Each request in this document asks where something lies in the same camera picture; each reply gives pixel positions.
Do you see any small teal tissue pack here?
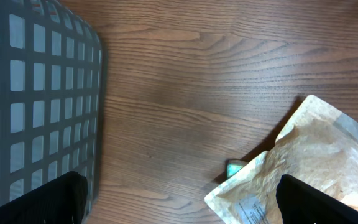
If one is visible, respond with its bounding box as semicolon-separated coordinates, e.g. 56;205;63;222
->
226;159;248;179

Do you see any grey plastic shopping basket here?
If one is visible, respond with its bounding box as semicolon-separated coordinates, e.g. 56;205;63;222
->
0;0;103;214

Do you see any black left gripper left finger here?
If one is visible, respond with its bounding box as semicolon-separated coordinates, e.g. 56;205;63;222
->
0;171;88;224

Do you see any brown snack package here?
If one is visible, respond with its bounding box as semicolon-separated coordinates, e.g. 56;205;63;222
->
204;95;358;223

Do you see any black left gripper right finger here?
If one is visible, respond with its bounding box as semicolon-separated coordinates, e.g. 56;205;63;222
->
276;174;358;224

